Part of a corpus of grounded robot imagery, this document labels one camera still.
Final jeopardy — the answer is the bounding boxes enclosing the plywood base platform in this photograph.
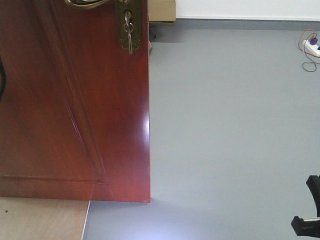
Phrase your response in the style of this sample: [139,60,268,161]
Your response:
[0,197,90,240]

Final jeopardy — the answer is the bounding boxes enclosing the white power strip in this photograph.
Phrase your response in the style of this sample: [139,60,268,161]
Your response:
[302,40,320,58]

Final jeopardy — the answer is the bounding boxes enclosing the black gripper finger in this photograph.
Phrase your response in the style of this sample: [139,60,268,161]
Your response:
[306,175,320,217]
[291,216,320,237]

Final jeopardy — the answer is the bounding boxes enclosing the brass door handle plate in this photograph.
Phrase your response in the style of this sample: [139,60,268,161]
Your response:
[64,0,142,53]

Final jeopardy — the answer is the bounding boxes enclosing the purple plug adapter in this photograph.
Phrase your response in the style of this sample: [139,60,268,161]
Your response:
[309,37,318,46]

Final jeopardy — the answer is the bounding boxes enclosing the black cable at left edge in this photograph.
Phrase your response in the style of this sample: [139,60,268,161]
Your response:
[0,56,7,102]

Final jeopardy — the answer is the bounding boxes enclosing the black thin cable loop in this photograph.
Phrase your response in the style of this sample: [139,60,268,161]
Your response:
[301,51,320,73]

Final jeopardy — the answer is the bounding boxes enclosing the open flat cardboard box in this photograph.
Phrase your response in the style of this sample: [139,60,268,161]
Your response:
[148,41,153,54]

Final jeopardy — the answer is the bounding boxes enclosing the silver keys on ring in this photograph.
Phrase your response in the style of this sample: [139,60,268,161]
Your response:
[123,10,134,55]

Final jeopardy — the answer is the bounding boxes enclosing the brown wooden door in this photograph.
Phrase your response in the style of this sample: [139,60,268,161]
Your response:
[0,0,151,203]

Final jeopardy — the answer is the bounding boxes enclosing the closed cardboard box marked 2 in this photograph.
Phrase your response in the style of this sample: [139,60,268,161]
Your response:
[148,0,176,22]

